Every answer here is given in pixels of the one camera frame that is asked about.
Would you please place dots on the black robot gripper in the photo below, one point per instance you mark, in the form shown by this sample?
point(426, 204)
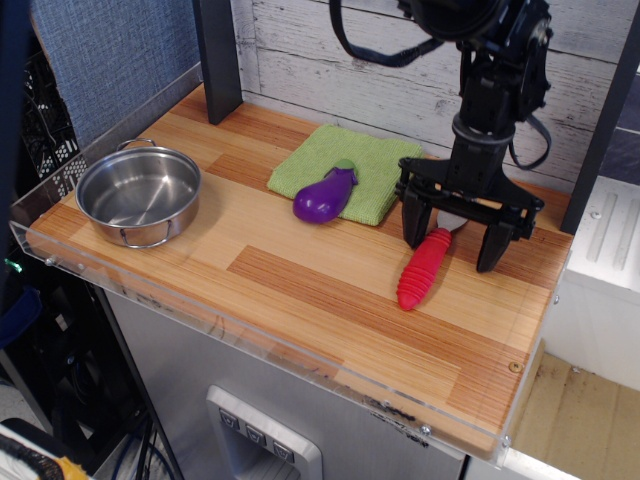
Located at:
point(471, 184)

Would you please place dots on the red handled metal fork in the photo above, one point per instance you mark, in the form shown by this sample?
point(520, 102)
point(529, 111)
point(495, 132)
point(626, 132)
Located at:
point(420, 273)

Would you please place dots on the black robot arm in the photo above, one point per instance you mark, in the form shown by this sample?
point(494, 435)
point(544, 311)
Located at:
point(503, 46)

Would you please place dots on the green folded cloth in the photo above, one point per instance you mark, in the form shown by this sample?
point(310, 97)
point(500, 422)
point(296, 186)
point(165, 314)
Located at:
point(376, 160)

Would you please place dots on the purple toy eggplant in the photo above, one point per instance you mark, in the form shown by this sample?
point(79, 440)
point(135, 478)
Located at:
point(323, 201)

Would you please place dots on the white toy sink counter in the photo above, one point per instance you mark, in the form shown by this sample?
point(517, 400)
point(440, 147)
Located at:
point(593, 318)

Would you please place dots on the stainless steel pot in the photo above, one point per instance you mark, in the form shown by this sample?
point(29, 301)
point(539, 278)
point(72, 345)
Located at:
point(140, 196)

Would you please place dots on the black plastic crate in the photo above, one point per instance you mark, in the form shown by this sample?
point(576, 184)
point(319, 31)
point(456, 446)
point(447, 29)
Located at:
point(47, 133)

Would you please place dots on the clear acrylic table guard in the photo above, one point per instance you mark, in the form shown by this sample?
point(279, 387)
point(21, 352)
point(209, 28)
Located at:
point(319, 301)

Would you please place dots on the yellow object bottom left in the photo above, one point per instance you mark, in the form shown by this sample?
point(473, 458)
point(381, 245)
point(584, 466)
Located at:
point(71, 470)

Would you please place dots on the dark grey right post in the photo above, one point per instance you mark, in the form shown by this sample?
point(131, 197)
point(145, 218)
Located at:
point(619, 88)

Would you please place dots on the dark grey post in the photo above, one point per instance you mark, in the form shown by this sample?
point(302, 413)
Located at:
point(219, 58)
point(619, 88)

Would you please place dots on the dark grey left post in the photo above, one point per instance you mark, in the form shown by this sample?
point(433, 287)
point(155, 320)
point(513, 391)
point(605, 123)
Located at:
point(219, 58)

